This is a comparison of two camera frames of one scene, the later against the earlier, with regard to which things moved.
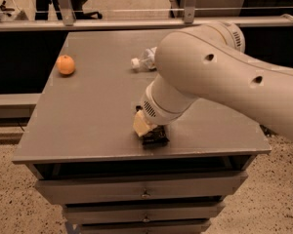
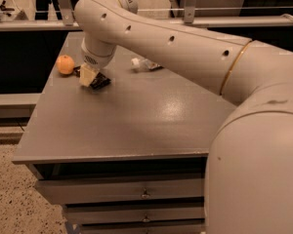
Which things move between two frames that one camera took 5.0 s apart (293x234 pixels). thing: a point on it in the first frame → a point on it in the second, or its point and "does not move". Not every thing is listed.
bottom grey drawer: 144,227 does not move
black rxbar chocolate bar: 154,137 → 99,81
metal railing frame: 68,23 does not move
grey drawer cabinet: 80,145 does not move
